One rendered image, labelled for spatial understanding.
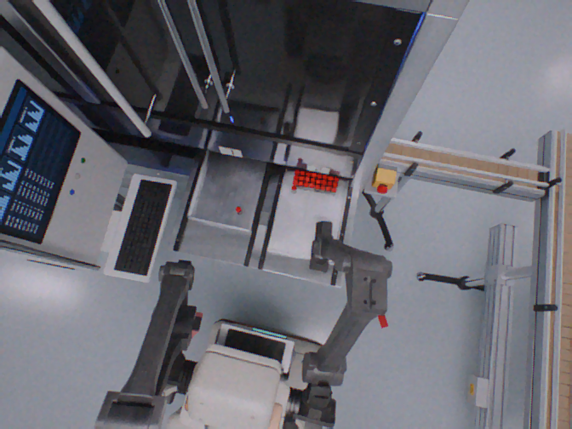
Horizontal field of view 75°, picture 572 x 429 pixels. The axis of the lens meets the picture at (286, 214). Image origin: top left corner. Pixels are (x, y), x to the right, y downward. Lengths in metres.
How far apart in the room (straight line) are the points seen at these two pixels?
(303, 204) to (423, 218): 1.20
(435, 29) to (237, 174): 1.01
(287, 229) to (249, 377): 0.67
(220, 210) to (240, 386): 0.77
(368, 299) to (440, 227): 1.81
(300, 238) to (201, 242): 0.39
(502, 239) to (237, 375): 1.48
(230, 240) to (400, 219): 1.32
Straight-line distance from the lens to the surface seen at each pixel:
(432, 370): 2.49
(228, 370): 1.01
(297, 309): 2.34
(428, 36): 0.81
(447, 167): 1.60
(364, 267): 0.81
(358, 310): 0.79
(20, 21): 1.23
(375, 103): 1.00
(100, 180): 1.64
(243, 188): 1.55
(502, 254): 2.07
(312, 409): 1.13
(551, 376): 1.68
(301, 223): 1.50
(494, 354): 2.01
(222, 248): 1.50
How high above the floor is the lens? 2.34
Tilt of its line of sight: 75 degrees down
